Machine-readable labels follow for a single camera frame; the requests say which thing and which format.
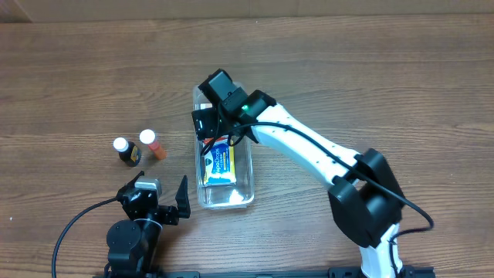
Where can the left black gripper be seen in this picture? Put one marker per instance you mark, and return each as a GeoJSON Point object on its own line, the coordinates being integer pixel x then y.
{"type": "Point", "coordinates": [155, 208]}

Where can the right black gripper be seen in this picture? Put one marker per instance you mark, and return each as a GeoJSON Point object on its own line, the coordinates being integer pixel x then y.
{"type": "Point", "coordinates": [206, 123]}

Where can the red white medicine box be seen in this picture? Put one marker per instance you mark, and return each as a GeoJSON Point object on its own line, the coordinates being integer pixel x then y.
{"type": "Point", "coordinates": [221, 140]}

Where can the blue yellow lozenge box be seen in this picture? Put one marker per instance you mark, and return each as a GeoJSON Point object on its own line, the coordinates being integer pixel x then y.
{"type": "Point", "coordinates": [219, 166]}

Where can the white blue plaster box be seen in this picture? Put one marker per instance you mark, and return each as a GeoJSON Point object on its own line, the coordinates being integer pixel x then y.
{"type": "Point", "coordinates": [204, 106]}

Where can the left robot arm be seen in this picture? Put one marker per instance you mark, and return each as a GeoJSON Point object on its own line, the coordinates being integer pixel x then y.
{"type": "Point", "coordinates": [132, 243]}

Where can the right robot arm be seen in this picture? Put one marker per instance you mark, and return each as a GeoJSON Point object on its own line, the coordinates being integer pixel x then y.
{"type": "Point", "coordinates": [365, 197]}

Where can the clear plastic container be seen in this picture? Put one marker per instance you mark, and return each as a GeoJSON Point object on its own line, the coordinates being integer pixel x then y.
{"type": "Point", "coordinates": [237, 195]}

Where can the dark syrup bottle white cap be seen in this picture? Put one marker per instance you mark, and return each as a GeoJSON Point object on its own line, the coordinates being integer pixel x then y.
{"type": "Point", "coordinates": [128, 151]}

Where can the orange tablet tube white cap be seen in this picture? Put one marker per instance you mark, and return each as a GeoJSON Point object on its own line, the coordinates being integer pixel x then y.
{"type": "Point", "coordinates": [149, 138]}

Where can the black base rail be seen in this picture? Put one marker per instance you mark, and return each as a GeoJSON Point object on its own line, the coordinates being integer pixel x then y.
{"type": "Point", "coordinates": [262, 274]}

